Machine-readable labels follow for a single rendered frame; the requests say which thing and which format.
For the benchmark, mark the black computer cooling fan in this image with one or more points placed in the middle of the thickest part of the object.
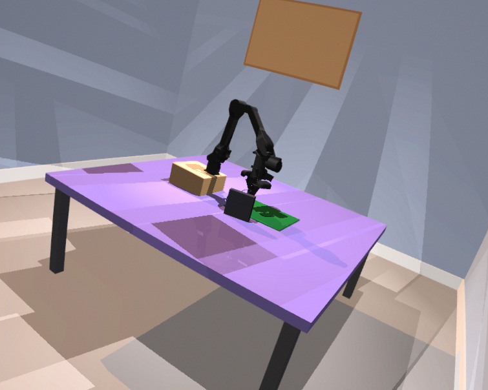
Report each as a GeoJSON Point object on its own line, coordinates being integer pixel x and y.
{"type": "Point", "coordinates": [239, 204]}

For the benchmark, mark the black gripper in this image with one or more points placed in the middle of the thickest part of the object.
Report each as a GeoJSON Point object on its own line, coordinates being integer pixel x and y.
{"type": "Point", "coordinates": [254, 179]}

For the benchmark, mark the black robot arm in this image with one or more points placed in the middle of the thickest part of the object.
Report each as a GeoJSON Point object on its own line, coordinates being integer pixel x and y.
{"type": "Point", "coordinates": [265, 154]}

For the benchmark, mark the green circuit board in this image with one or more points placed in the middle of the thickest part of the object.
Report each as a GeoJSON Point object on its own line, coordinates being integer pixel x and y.
{"type": "Point", "coordinates": [272, 217]}

